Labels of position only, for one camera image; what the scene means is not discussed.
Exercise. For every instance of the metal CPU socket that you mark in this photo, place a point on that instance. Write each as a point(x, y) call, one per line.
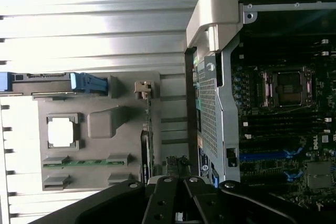
point(286, 87)

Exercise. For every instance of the black and silver PC case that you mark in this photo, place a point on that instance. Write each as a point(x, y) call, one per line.
point(225, 119)

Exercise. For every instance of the blue expansion slot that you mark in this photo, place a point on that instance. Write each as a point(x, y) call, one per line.
point(262, 155)

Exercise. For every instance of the green RAM stick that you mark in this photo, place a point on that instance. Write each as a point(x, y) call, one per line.
point(86, 163)

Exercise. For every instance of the hard disk with blue carrier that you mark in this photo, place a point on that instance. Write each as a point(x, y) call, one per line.
point(39, 83)

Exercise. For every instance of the grey chipset heatsink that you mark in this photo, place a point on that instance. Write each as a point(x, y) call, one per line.
point(319, 176)

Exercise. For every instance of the grey plastic parts rack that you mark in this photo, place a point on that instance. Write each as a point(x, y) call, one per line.
point(110, 150)

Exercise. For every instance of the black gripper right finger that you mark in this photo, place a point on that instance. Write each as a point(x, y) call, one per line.
point(207, 203)

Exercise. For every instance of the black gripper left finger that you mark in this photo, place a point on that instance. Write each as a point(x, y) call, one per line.
point(160, 203)

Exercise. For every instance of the silver CPU chip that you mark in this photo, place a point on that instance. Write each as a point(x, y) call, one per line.
point(61, 132)

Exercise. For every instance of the blue case latch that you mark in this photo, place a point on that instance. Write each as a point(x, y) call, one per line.
point(215, 178)

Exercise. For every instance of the green motherboard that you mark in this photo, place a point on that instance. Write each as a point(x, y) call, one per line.
point(262, 134)

